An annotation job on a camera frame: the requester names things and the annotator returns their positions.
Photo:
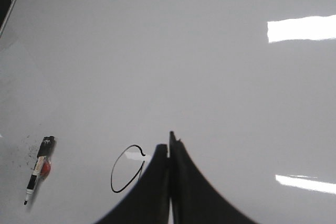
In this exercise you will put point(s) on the black white whiteboard marker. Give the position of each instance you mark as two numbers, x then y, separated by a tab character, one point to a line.
44	153

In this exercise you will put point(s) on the white whiteboard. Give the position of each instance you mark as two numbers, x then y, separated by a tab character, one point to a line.
247	85

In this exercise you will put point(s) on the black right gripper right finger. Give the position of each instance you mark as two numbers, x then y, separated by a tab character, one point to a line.
194	199

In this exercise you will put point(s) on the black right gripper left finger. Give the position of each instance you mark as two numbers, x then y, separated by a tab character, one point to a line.
148	201

